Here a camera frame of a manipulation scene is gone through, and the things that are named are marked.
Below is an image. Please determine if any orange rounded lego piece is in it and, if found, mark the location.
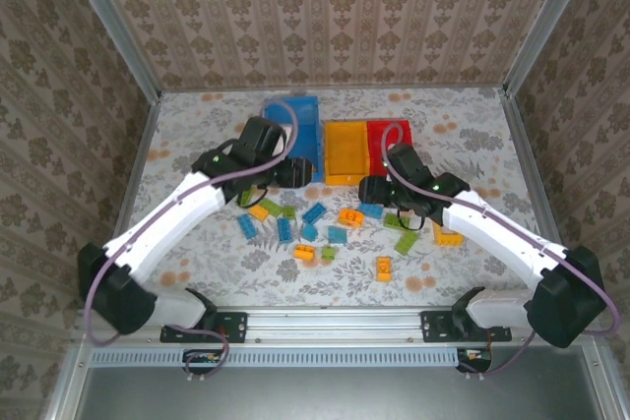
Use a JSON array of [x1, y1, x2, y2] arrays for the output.
[[338, 208, 366, 228]]

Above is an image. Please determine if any red plastic container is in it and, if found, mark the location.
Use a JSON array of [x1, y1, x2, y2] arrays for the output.
[[365, 119, 414, 178]]

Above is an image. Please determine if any blue plastic container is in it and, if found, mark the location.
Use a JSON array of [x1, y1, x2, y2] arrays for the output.
[[259, 94, 326, 184]]

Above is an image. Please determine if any orange plastic container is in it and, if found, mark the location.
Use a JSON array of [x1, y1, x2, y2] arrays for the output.
[[323, 119, 371, 187]]

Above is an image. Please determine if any large yellow lego brick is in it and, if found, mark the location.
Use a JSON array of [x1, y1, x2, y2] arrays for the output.
[[431, 222, 465, 249]]

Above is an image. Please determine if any grey metal panel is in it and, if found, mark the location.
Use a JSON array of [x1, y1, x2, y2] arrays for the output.
[[73, 364, 609, 420]]

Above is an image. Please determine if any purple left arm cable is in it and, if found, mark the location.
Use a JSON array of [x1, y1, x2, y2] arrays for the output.
[[82, 98, 300, 347]]

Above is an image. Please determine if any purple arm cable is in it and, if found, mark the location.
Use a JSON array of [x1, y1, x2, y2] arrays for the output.
[[82, 98, 300, 347], [380, 123, 622, 338]]

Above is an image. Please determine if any black right mounting bracket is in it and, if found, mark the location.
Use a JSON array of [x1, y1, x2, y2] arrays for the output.
[[419, 286, 514, 343]]

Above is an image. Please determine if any black mounting bracket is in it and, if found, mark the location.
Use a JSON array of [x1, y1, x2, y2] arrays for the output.
[[159, 310, 248, 344], [419, 286, 514, 343]]

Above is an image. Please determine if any aluminium mounting rail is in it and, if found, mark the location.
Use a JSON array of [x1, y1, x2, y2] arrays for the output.
[[73, 309, 514, 345]]

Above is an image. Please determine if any black left mounting bracket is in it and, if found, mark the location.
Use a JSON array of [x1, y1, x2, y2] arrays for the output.
[[159, 310, 248, 344]]

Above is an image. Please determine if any aluminium frame post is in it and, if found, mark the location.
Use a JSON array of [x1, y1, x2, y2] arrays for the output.
[[502, 0, 599, 99], [57, 0, 162, 104]]

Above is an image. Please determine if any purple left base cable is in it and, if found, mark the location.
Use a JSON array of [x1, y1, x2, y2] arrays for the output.
[[163, 323, 230, 383]]

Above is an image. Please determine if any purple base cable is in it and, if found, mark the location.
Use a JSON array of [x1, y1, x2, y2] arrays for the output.
[[461, 330, 538, 378], [163, 323, 230, 383]]

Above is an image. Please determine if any grey slotted cable duct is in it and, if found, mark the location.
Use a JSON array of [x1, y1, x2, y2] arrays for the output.
[[90, 346, 463, 368]]

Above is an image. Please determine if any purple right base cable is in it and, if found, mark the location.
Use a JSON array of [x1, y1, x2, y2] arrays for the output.
[[461, 330, 538, 378]]

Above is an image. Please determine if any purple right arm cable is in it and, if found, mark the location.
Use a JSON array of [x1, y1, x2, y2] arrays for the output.
[[380, 123, 622, 338]]

